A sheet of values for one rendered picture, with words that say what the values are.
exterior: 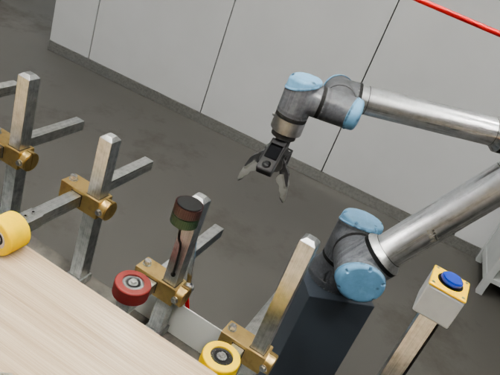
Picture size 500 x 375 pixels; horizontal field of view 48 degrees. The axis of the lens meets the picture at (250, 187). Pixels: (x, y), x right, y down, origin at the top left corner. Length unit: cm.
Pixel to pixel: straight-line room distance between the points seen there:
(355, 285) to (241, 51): 254
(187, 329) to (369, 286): 61
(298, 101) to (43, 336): 85
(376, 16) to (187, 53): 135
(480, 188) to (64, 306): 113
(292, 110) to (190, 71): 272
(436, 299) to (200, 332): 59
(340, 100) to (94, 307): 81
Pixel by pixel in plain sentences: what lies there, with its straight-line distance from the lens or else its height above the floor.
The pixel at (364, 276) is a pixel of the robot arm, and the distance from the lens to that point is 173.
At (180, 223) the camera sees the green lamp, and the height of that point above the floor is 108.
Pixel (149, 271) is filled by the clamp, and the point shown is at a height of 87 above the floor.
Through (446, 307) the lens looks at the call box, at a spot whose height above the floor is 119.
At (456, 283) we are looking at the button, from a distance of 107.
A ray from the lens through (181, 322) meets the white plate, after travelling 142.
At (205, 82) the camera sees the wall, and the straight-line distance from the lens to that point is 416.
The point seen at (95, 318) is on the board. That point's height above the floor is 90.
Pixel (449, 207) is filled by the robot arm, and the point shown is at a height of 110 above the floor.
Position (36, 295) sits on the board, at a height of 90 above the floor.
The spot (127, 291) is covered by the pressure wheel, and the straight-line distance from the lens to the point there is 122.
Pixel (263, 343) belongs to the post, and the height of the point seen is 87.
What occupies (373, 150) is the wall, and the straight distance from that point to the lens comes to 391.
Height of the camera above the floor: 173
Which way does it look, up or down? 28 degrees down
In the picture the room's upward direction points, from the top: 21 degrees clockwise
